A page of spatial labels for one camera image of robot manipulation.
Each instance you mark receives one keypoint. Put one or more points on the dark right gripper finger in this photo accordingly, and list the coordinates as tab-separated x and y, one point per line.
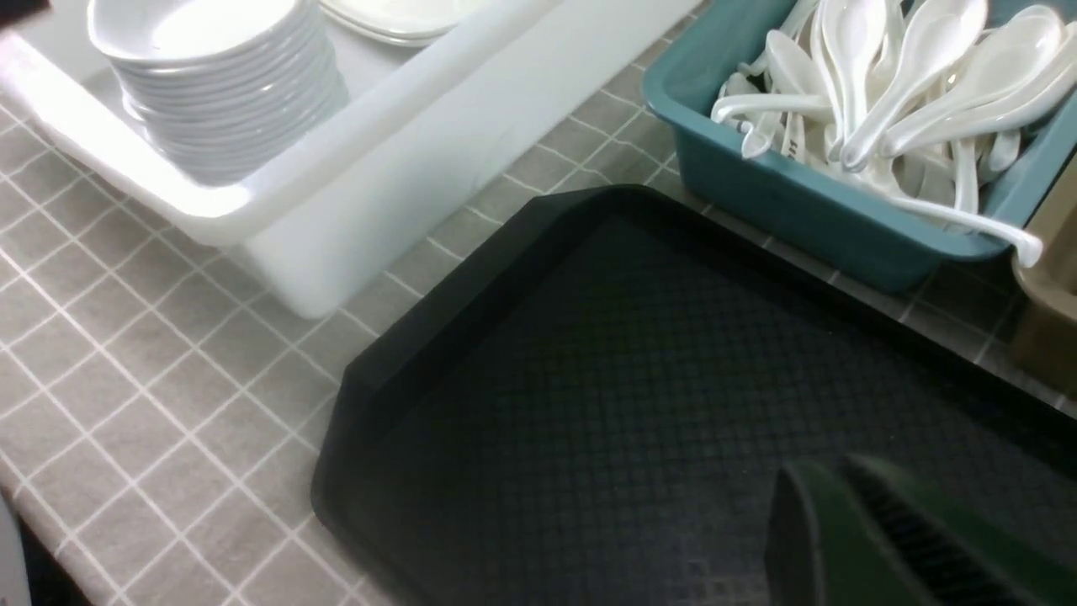
863	531

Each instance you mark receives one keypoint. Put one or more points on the large white square plate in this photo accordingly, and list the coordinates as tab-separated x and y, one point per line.
401	23

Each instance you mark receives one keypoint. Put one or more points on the black serving tray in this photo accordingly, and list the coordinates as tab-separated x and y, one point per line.
593	407

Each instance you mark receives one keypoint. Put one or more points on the teal plastic bin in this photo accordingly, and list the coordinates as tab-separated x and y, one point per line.
857	233

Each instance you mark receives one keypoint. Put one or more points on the brown plastic bin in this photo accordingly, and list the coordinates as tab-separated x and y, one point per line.
1044	343

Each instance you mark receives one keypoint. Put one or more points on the long white spoon on rim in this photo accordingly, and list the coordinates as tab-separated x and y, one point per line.
1029	249

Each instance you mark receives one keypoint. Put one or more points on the large translucent white bin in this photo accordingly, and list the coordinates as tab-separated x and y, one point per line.
425	133

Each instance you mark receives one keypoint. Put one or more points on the grey checked tablecloth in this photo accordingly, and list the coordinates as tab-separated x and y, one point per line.
162	411

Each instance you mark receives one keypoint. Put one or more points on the stack of white bowls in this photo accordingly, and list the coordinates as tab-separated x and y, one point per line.
220	87

